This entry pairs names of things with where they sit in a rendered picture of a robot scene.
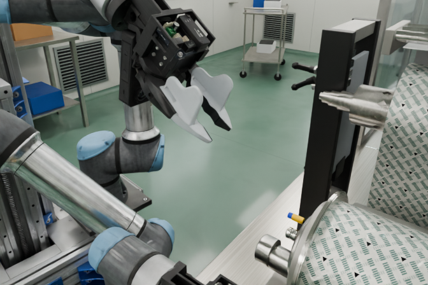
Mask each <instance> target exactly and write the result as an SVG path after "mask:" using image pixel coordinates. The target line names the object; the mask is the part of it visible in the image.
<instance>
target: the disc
mask: <svg viewBox="0 0 428 285"><path fill-rule="evenodd" d="M341 201H343V202H346V203H348V195H347V194H346V192H345V191H341V190H340V191H337V192H336V193H334V194H333V195H332V196H331V197H330V198H329V200H328V201H327V202H326V203H325V205H324V206H323V208H322V209H321V211H320V212H319V214H318V216H317V218H316V220H315V222H314V224H313V226H312V228H311V230H310V232H309V234H308V236H307V238H306V241H305V243H304V246H303V248H302V250H301V254H300V255H299V259H298V261H297V265H296V268H295V270H294V275H293V278H292V282H291V285H299V283H300V280H301V276H302V273H303V269H304V266H305V263H306V260H307V258H308V255H309V253H310V250H311V247H312V245H313V242H314V240H315V238H316V236H317V233H318V231H319V230H320V227H321V226H322V224H323V222H324V220H325V218H326V217H327V215H328V214H329V212H330V211H331V209H332V208H333V207H334V206H335V205H336V204H337V203H338V202H341Z"/></svg>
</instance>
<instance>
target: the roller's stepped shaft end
mask: <svg viewBox="0 0 428 285"><path fill-rule="evenodd" d="M354 94H355V93H352V92H347V91H341V92H337V91H333V90H332V91H331V92H329V91H324V92H321V93H320V95H319V99H321V100H322V102H324V103H328V105H329V106H333V107H336V108H337V109H338V110H341V111H346V112H350V106H351V103H352V99H353V97H354Z"/></svg>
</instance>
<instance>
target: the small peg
mask: <svg viewBox="0 0 428 285"><path fill-rule="evenodd" d="M298 232H299V230H295V229H294V228H292V227H288V228H287V230H286V232H285V237H286V238H288V239H291V240H292V241H295V238H296V236H297V234H298Z"/></svg>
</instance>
